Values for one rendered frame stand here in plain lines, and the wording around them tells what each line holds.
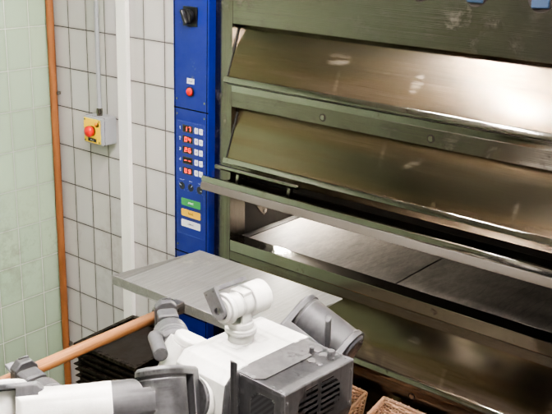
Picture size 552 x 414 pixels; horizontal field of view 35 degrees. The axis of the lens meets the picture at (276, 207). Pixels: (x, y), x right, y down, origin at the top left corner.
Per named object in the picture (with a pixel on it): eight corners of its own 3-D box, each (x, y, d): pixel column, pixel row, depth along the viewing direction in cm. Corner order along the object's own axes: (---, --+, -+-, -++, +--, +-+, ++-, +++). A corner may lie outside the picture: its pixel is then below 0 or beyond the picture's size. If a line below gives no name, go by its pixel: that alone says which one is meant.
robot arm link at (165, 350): (196, 330, 217) (206, 351, 206) (177, 367, 218) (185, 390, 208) (155, 315, 212) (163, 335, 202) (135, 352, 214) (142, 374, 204)
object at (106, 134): (98, 138, 326) (98, 112, 323) (117, 143, 320) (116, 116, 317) (83, 142, 321) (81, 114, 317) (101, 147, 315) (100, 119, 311)
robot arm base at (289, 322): (360, 355, 196) (370, 327, 187) (324, 392, 189) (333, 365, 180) (308, 315, 201) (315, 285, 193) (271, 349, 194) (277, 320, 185)
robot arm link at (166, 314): (182, 340, 230) (191, 361, 219) (145, 344, 227) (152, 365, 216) (182, 296, 226) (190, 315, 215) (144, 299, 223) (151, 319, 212)
